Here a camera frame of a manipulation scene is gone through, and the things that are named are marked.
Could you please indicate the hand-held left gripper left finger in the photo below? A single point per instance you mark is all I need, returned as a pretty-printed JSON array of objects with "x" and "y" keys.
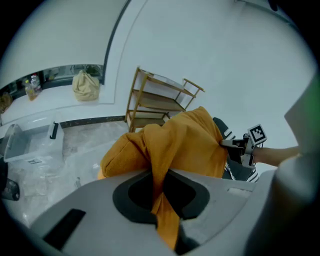
[{"x": 100, "y": 225}]

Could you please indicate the magazine with printed cover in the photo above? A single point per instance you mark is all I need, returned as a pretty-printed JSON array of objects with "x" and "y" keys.
[{"x": 167, "y": 81}]

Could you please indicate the plastic bottle with yellow liquid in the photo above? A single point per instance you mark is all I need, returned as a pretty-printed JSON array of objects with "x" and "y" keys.
[{"x": 32, "y": 87}]

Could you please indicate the orange rectangular pillow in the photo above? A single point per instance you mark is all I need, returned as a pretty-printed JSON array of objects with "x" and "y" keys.
[{"x": 180, "y": 145}]

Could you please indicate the wooden shelf rack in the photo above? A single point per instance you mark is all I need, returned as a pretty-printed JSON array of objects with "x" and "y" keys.
[{"x": 155, "y": 102}]

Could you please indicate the beige cloth bag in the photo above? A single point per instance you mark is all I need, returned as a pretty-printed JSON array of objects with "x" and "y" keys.
[{"x": 86, "y": 87}]

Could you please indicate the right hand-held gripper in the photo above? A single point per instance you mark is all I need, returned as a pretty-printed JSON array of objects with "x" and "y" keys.
[{"x": 257, "y": 135}]

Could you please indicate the sofa with black white cover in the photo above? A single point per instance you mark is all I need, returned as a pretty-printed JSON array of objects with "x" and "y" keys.
[{"x": 240, "y": 172}]

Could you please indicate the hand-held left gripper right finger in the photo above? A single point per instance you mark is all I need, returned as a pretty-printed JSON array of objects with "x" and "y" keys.
[{"x": 225, "y": 212}]

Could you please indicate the person's right forearm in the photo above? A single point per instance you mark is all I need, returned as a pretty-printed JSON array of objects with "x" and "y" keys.
[{"x": 277, "y": 155}]

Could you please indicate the brown net bag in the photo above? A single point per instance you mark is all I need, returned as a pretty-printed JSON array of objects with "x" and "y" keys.
[{"x": 5, "y": 102}]

